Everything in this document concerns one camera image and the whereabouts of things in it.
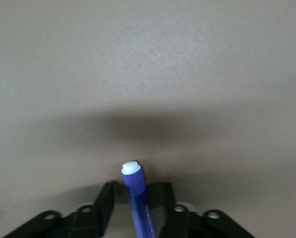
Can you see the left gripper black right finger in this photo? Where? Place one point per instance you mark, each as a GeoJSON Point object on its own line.
{"type": "Point", "coordinates": [177, 223]}

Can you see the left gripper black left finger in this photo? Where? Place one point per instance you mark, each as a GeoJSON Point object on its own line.
{"type": "Point", "coordinates": [88, 223]}

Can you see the purple highlighter pen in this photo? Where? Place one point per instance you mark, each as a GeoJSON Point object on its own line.
{"type": "Point", "coordinates": [136, 193]}

